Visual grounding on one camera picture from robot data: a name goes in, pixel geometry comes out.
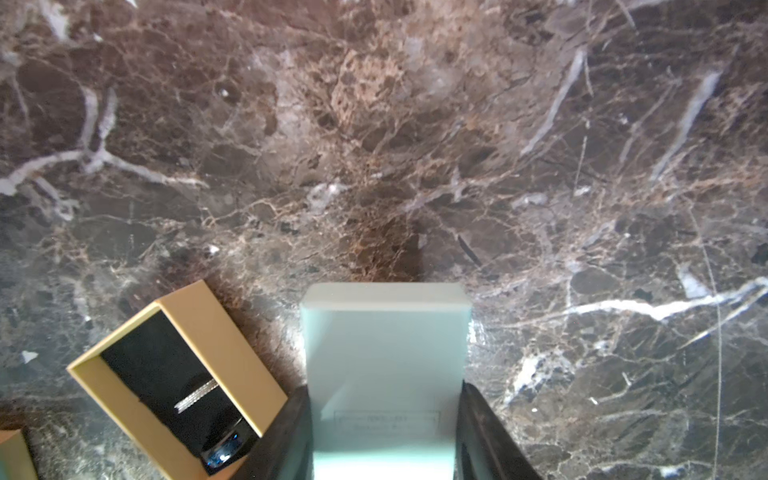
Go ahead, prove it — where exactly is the mint green box lid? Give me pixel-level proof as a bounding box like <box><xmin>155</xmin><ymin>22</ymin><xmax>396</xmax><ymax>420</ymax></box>
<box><xmin>300</xmin><ymin>283</ymin><xmax>472</xmax><ymax>479</ymax></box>

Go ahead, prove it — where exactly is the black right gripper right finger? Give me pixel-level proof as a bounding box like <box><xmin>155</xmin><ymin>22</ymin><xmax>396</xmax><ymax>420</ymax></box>
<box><xmin>455</xmin><ymin>381</ymin><xmax>542</xmax><ymax>480</ymax></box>

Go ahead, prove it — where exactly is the mint green closed box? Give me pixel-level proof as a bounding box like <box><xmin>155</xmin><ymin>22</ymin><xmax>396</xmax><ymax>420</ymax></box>
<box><xmin>0</xmin><ymin>430</ymin><xmax>38</xmax><ymax>480</ymax></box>

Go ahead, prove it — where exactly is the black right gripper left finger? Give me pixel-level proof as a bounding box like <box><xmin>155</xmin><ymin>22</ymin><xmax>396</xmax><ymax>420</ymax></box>
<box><xmin>232</xmin><ymin>385</ymin><xmax>313</xmax><ymax>480</ymax></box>

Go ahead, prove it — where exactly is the tan ring box base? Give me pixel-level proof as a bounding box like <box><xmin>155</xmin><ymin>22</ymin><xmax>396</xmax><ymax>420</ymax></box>
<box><xmin>67</xmin><ymin>281</ymin><xmax>287</xmax><ymax>479</ymax></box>

